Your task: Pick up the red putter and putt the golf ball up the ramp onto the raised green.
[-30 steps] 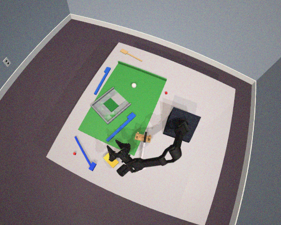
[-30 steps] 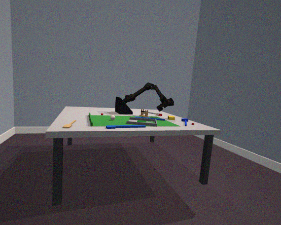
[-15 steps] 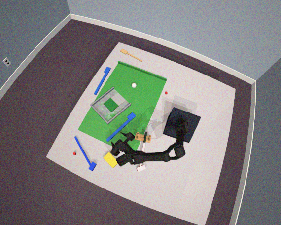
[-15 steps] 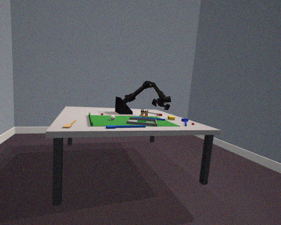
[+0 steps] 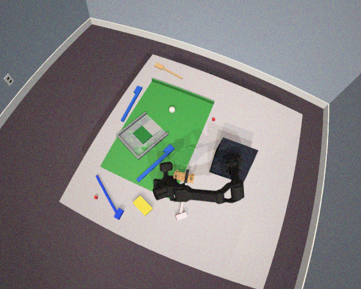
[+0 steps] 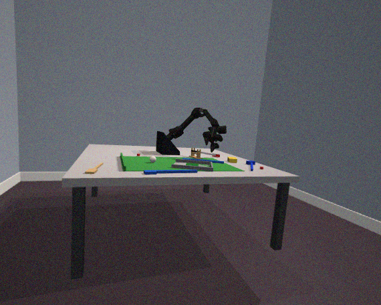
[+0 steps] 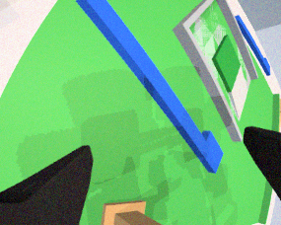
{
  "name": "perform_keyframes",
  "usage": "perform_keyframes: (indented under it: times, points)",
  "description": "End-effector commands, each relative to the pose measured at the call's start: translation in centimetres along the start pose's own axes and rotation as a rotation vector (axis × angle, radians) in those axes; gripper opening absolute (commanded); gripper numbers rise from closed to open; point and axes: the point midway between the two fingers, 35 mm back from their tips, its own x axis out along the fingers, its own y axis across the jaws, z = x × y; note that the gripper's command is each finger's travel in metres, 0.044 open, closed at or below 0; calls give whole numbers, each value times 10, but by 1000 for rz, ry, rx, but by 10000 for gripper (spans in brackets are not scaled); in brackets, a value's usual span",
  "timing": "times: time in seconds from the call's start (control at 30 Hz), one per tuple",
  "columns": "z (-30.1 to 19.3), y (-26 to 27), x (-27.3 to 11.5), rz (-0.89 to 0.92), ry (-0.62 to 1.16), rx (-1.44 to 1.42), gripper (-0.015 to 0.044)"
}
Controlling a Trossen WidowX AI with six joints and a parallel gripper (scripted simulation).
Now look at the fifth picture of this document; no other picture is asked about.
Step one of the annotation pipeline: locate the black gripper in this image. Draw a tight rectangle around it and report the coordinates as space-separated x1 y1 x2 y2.
160 162 177 186

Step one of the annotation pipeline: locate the green flat mat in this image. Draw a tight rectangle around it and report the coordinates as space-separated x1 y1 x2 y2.
100 82 213 191

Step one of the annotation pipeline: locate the yellow rectangular block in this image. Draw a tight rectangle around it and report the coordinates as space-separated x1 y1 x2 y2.
132 196 153 216

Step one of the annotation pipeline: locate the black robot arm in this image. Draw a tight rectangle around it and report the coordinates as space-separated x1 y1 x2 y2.
153 152 244 204

